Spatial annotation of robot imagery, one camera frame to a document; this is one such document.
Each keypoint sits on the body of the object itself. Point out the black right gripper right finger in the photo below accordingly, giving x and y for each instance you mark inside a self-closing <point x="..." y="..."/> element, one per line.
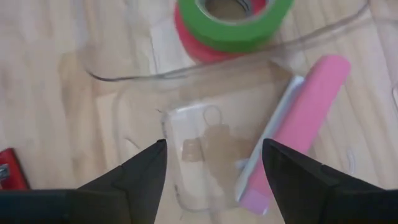
<point x="311" y="199"/>

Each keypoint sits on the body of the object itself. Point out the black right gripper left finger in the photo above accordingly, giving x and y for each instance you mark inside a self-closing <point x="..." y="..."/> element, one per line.
<point x="109" y="202"/>

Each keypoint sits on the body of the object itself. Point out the pink stapler white base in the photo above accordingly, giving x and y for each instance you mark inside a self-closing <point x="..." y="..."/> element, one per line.
<point x="311" y="109"/>

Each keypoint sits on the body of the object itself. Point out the red stapler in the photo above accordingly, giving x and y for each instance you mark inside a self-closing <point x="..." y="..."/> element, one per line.
<point x="12" y="174"/>

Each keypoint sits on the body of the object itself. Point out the green tape roll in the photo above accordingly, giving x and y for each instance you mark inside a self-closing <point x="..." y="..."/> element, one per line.
<point x="192" y="17"/>
<point x="236" y="46"/>

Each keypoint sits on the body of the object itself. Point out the pink tape roll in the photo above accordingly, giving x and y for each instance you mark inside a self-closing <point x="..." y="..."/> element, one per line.
<point x="192" y="46"/>

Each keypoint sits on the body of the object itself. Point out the clear plastic bin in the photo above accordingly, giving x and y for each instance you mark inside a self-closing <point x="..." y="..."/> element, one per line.
<point x="161" y="46"/>
<point x="217" y="93"/>

